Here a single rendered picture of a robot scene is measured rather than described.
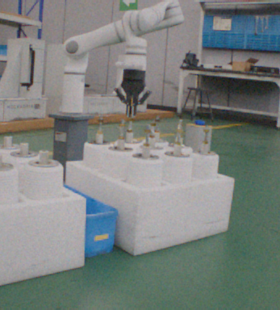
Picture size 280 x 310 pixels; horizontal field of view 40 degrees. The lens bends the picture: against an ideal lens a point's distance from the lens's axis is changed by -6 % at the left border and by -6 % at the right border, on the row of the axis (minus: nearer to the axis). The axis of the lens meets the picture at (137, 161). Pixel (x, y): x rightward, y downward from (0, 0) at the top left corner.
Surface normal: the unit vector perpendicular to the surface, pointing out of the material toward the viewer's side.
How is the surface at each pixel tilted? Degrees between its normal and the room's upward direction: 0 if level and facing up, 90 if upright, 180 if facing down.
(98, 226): 92
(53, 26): 90
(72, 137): 89
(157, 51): 90
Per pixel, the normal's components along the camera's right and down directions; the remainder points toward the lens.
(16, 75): 0.85, 0.16
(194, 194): 0.61, 0.20
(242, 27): -0.52, 0.13
